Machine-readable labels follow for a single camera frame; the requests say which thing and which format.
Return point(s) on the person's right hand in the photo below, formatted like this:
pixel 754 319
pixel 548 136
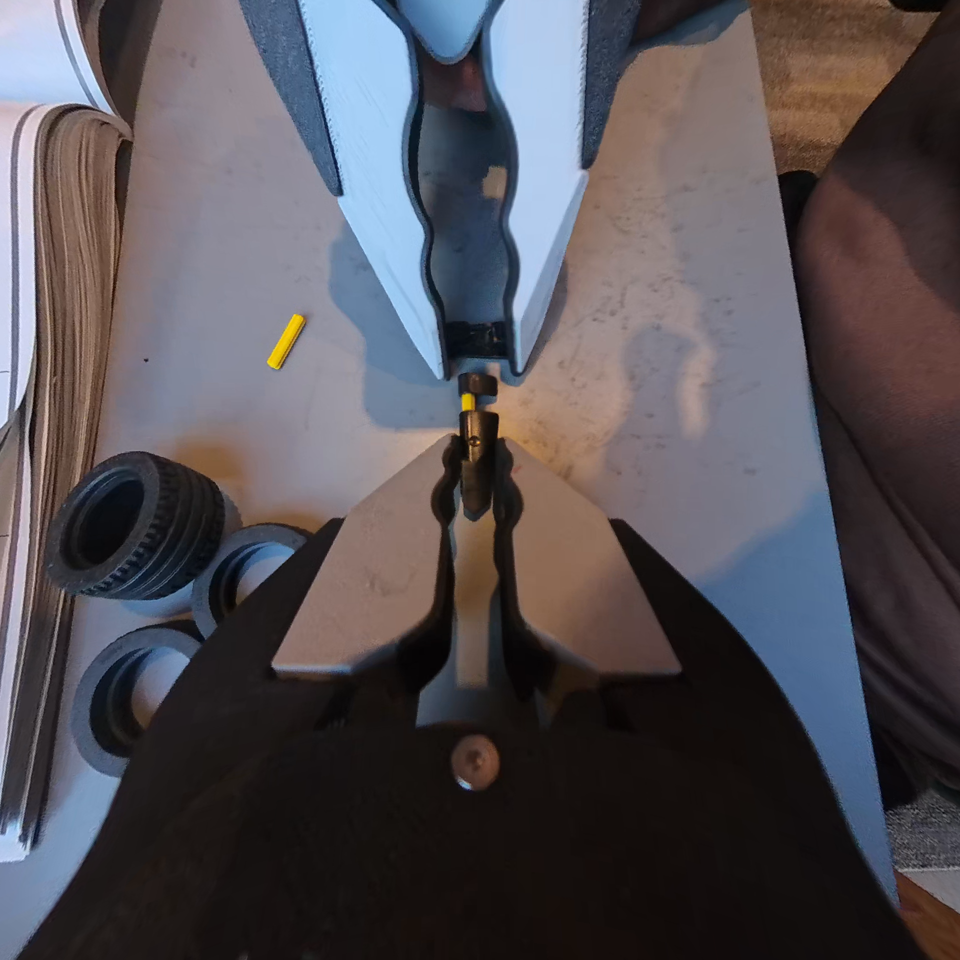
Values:
pixel 461 86

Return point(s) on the black rubber tyre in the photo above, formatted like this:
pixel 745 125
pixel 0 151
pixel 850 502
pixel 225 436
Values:
pixel 180 540
pixel 86 720
pixel 206 592

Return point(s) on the black brick piece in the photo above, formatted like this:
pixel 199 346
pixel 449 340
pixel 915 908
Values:
pixel 476 339
pixel 478 465

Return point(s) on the wooden plank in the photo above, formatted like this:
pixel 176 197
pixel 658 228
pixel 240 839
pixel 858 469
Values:
pixel 934 922

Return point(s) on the building instruction booklet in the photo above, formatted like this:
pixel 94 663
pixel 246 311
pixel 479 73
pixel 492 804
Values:
pixel 67 375

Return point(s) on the grey desk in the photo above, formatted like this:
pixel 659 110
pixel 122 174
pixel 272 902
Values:
pixel 225 262

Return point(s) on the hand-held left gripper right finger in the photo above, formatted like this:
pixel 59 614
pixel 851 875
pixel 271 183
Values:
pixel 592 592

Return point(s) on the person's brown clothing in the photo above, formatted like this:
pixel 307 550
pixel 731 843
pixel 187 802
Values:
pixel 885 337

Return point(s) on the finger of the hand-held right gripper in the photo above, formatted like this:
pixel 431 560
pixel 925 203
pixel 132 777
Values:
pixel 367 150
pixel 547 150

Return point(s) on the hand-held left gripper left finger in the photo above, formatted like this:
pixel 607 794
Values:
pixel 375 585

